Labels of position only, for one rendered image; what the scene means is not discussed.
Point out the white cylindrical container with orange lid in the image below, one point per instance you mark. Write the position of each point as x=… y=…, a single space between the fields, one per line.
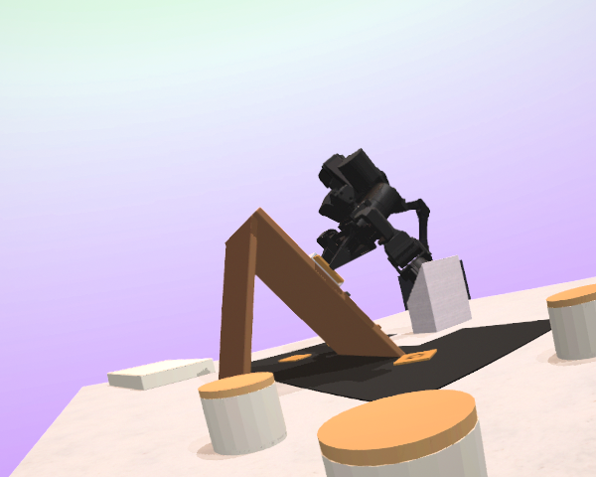
x=572 y=315
x=243 y=414
x=422 y=434

